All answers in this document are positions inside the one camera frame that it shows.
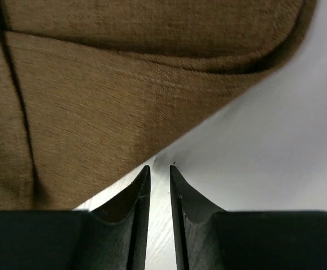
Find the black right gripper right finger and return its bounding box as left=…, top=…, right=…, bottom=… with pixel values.
left=169, top=165, right=225, bottom=269

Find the brown cloth napkin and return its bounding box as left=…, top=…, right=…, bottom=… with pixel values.
left=0, top=1, right=316, bottom=210

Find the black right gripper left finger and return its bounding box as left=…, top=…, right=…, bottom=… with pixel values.
left=81, top=165, right=150, bottom=269

